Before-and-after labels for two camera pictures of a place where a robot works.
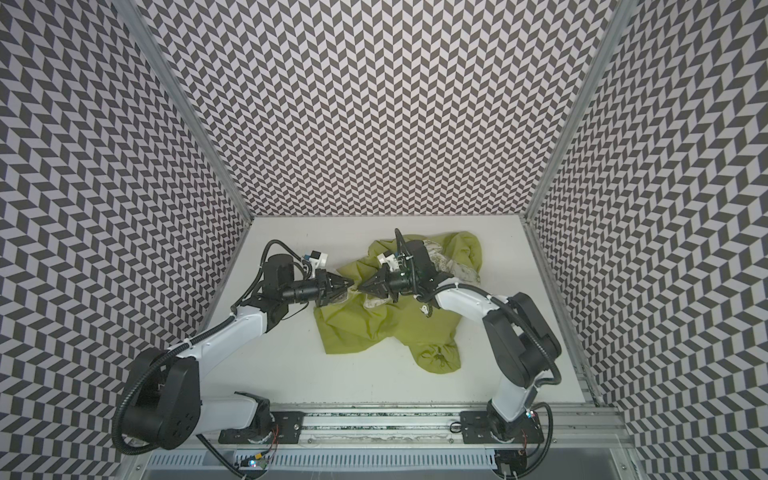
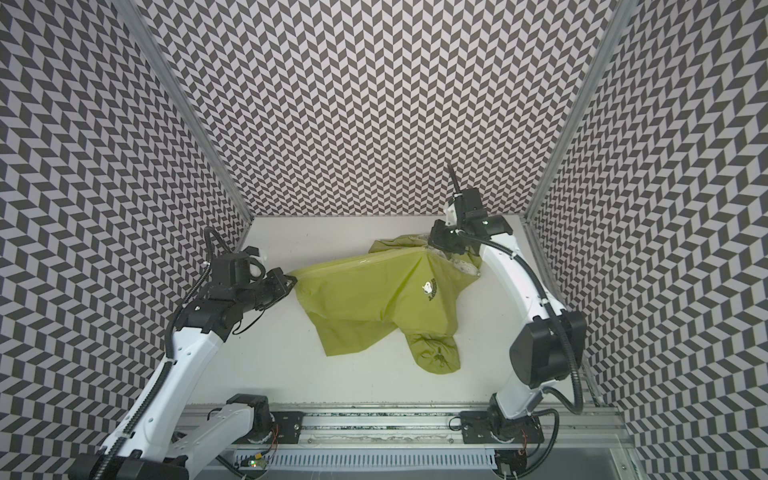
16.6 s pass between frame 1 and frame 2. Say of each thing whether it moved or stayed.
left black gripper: moved
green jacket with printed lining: stayed
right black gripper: moved
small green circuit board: stayed
